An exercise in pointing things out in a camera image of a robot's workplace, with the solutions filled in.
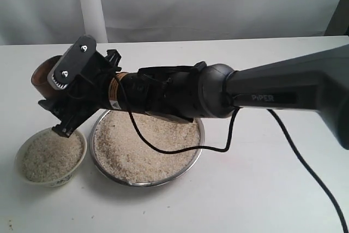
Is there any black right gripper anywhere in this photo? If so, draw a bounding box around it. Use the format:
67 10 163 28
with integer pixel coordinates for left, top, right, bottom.
38 35 202 138

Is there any brown wooden cup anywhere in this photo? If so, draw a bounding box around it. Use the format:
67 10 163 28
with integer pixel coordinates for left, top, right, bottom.
31 55 64 99

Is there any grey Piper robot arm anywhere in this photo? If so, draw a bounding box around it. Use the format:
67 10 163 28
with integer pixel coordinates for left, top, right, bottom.
31 35 348 148

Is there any white ceramic rice bowl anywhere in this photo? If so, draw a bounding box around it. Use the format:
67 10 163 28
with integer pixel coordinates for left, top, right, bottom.
14 128 87 187

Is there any round steel rice tray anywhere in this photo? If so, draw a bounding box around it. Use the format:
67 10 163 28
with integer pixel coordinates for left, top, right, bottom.
88 110 205 188

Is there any white vertical pole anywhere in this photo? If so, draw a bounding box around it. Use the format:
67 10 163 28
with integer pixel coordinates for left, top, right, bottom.
80 0 108 43

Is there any white backdrop curtain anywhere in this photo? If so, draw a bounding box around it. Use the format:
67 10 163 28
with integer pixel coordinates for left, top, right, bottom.
1 0 340 45

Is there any thin black camera cable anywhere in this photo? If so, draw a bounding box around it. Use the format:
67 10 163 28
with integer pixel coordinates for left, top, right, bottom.
113 76 240 154

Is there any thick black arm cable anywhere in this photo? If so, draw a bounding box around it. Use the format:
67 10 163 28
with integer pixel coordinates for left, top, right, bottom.
267 109 347 233

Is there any dark frame post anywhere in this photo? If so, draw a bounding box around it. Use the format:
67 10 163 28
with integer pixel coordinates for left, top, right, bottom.
323 0 349 37

